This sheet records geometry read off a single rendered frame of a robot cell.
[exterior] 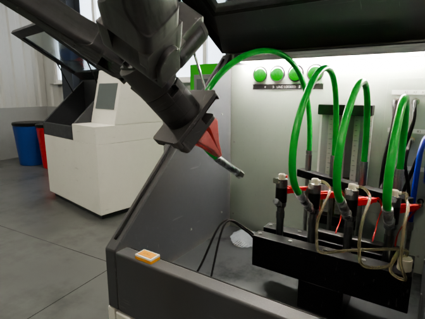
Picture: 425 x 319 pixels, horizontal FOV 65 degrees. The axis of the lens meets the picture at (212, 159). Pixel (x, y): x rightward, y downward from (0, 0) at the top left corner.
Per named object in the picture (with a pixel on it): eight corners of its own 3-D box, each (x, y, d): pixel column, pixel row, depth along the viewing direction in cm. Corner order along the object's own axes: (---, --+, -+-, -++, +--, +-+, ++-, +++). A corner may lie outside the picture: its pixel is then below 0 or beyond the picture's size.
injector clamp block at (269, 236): (250, 290, 85) (252, 233, 82) (267, 272, 93) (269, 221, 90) (403, 345, 66) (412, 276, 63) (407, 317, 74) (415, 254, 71)
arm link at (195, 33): (95, 18, 35) (159, 65, 35) (163, -48, 38) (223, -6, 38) (116, 73, 47) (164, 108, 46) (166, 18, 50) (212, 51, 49)
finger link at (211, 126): (240, 147, 53) (209, 106, 48) (216, 183, 51) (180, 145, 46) (212, 142, 58) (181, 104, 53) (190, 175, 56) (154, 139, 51)
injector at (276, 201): (267, 262, 82) (270, 181, 78) (275, 254, 86) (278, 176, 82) (277, 266, 81) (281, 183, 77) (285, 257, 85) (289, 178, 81)
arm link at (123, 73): (107, 69, 44) (125, 69, 39) (141, 33, 46) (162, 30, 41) (142, 106, 48) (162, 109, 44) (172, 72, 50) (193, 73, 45)
